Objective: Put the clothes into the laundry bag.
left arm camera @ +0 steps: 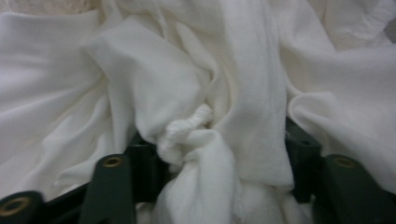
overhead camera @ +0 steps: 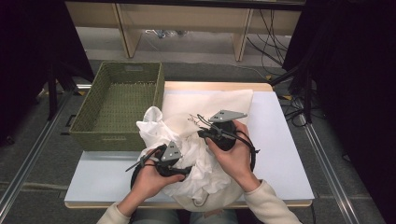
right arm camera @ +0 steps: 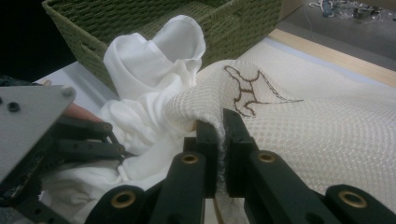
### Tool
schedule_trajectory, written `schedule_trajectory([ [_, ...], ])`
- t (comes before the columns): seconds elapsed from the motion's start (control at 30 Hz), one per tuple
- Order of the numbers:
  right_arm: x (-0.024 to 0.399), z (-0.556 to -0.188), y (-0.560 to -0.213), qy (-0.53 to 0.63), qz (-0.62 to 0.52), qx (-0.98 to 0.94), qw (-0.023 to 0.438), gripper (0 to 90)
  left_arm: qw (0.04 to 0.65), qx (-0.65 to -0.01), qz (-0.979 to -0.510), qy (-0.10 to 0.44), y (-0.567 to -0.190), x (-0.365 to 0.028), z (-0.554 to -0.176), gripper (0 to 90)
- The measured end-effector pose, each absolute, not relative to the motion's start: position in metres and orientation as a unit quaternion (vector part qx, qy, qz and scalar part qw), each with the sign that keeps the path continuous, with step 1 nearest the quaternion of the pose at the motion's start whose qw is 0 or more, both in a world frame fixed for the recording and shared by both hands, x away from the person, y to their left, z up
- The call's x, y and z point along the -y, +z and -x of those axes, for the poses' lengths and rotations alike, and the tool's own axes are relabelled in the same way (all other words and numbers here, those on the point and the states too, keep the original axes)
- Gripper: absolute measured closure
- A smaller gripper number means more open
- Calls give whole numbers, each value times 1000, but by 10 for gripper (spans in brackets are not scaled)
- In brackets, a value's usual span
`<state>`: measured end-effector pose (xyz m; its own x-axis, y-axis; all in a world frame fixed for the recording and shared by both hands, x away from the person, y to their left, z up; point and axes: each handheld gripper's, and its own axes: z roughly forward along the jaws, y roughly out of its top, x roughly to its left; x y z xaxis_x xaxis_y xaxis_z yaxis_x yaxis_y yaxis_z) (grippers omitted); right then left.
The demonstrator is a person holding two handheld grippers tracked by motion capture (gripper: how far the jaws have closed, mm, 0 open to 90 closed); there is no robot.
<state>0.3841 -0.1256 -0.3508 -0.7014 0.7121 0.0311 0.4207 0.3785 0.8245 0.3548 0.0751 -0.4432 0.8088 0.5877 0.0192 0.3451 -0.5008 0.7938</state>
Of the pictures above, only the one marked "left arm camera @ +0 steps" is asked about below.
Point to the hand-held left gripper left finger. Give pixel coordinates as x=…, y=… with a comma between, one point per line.
x=146, y=174

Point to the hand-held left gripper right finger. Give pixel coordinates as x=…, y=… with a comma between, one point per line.
x=303, y=161

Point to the white garment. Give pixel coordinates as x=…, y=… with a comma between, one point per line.
x=249, y=77

